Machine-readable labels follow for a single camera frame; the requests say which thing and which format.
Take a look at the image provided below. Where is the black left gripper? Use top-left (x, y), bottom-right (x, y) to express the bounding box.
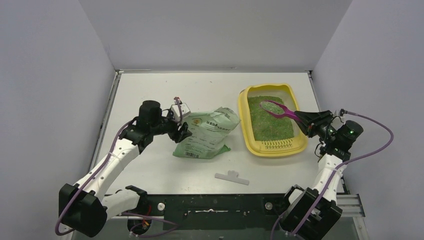
top-left (150, 110), bottom-right (192, 142)

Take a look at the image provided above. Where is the magenta plastic scoop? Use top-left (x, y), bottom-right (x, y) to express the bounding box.
top-left (259, 100), bottom-right (300, 121)

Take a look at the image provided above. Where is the green cat litter bag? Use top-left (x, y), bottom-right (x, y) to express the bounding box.
top-left (172, 107), bottom-right (240, 160)

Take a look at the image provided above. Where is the white bag sealing clip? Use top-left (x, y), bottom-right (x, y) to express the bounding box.
top-left (214, 170), bottom-right (250, 186)

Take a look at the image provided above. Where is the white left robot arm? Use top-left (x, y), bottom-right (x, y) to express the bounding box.
top-left (54, 97), bottom-right (192, 238)

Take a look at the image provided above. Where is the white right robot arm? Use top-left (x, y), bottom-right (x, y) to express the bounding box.
top-left (277, 110), bottom-right (364, 240)

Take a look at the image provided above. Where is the yellow litter box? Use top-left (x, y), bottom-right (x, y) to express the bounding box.
top-left (237, 84), bottom-right (308, 157)

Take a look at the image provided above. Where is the green litter in box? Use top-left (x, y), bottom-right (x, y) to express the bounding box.
top-left (247, 95), bottom-right (294, 141)

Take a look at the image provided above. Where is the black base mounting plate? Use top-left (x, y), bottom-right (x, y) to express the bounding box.
top-left (130, 193), bottom-right (290, 230)

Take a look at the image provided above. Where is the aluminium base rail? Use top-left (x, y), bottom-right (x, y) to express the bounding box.
top-left (116, 194), bottom-right (369, 240)

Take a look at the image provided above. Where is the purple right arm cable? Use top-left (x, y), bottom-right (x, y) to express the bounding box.
top-left (269, 109), bottom-right (395, 240)

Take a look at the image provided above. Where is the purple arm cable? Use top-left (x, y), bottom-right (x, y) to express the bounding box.
top-left (269, 109), bottom-right (395, 240)
top-left (54, 96), bottom-right (184, 239)

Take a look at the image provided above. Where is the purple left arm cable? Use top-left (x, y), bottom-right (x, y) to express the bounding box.
top-left (54, 96), bottom-right (184, 239)

